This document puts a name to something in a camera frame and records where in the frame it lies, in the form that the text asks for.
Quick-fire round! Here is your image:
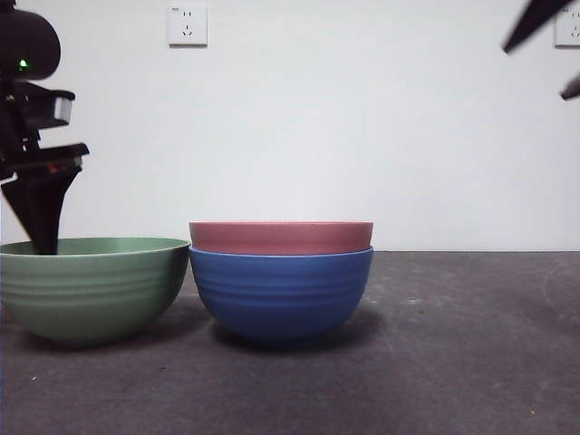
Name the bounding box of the green ribbed bowl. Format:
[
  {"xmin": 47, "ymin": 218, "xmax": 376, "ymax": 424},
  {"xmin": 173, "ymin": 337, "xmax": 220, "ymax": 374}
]
[{"xmin": 0, "ymin": 236, "xmax": 192, "ymax": 350}]

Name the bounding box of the red ribbed bowl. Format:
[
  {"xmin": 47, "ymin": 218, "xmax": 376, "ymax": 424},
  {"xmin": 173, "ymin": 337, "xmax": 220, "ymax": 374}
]
[{"xmin": 188, "ymin": 219, "xmax": 376, "ymax": 256}]

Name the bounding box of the blue ribbed bowl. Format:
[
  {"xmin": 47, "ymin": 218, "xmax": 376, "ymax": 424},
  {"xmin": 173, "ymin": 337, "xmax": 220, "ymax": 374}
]
[{"xmin": 188, "ymin": 245, "xmax": 376, "ymax": 350}]

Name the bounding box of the white wall socket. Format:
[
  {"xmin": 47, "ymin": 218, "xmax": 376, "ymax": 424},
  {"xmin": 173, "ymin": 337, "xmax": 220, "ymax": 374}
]
[
  {"xmin": 554, "ymin": 7, "xmax": 580, "ymax": 50},
  {"xmin": 167, "ymin": 4, "xmax": 209, "ymax": 49}
]

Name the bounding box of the left wrist grey camera box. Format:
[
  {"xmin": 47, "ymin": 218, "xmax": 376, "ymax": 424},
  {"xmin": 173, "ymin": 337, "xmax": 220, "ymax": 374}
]
[{"xmin": 11, "ymin": 88, "xmax": 77, "ymax": 131}]

